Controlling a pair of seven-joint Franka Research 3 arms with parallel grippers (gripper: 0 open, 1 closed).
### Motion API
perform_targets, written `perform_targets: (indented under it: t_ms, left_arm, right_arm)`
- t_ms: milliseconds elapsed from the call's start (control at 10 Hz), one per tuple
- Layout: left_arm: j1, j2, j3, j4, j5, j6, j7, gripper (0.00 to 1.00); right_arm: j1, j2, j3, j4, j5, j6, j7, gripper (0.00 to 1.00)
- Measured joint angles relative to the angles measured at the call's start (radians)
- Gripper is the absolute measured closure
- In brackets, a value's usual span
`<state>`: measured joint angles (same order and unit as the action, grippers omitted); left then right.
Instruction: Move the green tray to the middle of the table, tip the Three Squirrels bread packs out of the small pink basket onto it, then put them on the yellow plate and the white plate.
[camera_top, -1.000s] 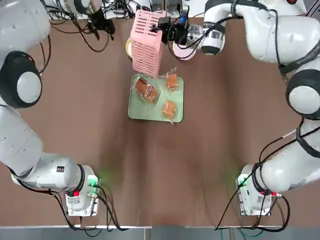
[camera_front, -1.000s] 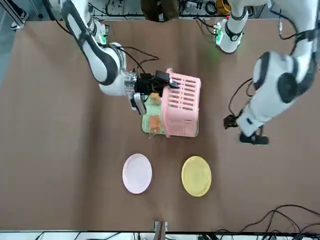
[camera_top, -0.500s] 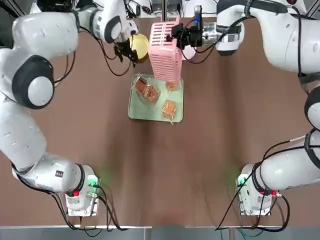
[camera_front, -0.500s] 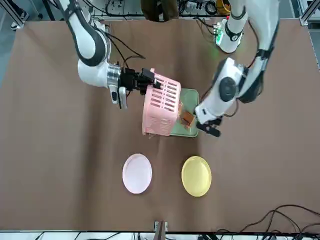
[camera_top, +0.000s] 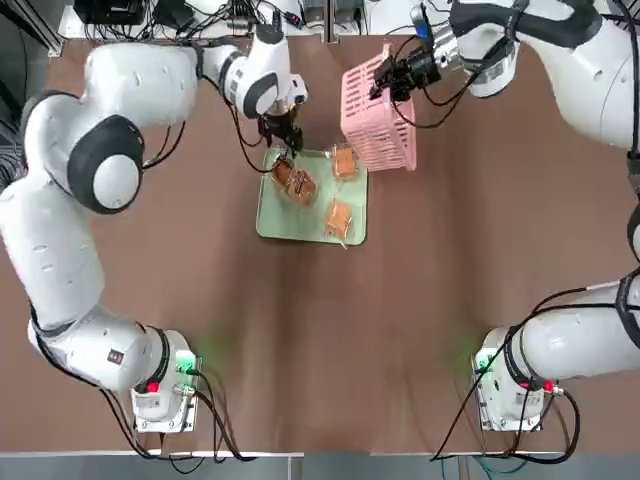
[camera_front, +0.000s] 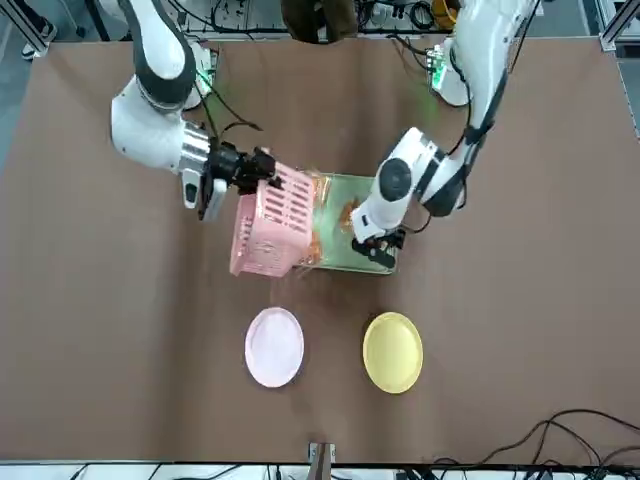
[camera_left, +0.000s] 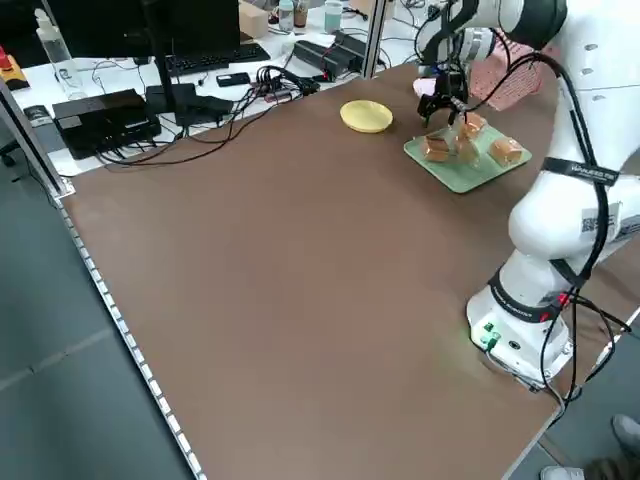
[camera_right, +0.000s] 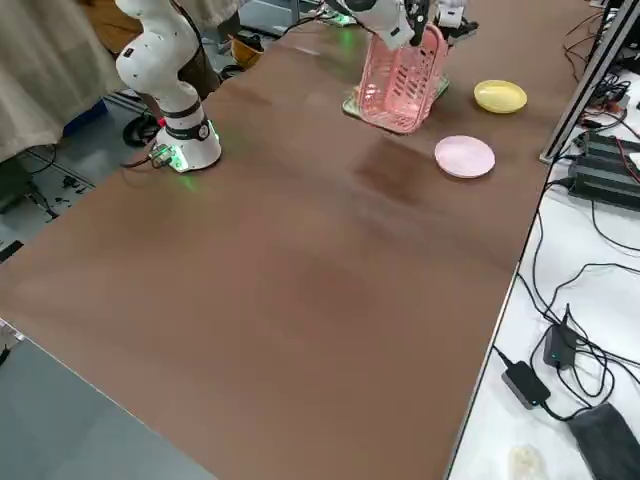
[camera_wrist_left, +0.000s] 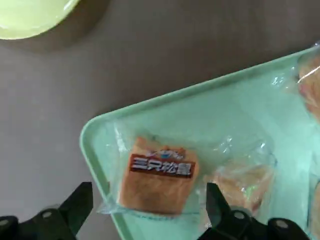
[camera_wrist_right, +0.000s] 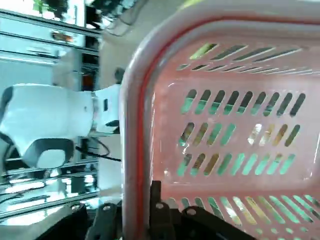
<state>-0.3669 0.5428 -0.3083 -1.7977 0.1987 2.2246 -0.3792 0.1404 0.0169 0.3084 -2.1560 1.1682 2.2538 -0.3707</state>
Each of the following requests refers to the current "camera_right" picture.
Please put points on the black power supply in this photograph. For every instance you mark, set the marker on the black power supply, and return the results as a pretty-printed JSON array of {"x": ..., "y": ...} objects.
[
  {"x": 605, "y": 145},
  {"x": 600, "y": 182}
]

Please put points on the grey fabric pouch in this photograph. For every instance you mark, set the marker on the grey fabric pouch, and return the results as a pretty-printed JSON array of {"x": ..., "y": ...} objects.
[{"x": 605, "y": 440}]

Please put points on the black flat object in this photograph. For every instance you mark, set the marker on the black flat object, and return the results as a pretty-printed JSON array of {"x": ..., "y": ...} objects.
[{"x": 10, "y": 250}]

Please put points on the yellow round plate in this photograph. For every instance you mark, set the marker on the yellow round plate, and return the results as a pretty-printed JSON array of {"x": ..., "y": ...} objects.
[{"x": 500, "y": 95}]

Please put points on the yellow helmet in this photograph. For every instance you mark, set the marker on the yellow helmet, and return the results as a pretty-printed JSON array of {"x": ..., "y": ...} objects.
[{"x": 247, "y": 50}]

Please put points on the clear plastic wrapper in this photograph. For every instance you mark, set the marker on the clear plastic wrapper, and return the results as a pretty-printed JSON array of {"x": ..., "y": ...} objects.
[{"x": 525, "y": 460}]

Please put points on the green rectangular tray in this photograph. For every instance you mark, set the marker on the green rectangular tray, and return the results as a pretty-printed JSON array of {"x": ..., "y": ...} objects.
[{"x": 350, "y": 107}]

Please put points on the aluminium frame post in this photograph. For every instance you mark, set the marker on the aluminium frame post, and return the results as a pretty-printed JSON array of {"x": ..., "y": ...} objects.
[{"x": 587, "y": 82}]

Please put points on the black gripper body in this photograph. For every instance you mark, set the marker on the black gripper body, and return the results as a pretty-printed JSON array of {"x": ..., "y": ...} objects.
[
  {"x": 416, "y": 10},
  {"x": 460, "y": 29}
]

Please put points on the beige cloth curtain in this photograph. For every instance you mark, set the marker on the beige cloth curtain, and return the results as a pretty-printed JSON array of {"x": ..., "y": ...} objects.
[{"x": 40, "y": 75}]

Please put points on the black power adapter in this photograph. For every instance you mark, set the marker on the black power adapter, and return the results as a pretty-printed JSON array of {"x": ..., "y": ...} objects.
[
  {"x": 560, "y": 347},
  {"x": 525, "y": 382}
]

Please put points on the white round plate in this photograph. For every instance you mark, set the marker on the white round plate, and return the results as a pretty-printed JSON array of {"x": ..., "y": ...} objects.
[{"x": 465, "y": 156}]

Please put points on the blue plastic box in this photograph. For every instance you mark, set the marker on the blue plastic box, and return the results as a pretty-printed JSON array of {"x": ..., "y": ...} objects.
[{"x": 85, "y": 117}]

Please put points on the small pink slotted basket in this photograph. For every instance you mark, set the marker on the small pink slotted basket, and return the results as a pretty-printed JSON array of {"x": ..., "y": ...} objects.
[{"x": 395, "y": 90}]

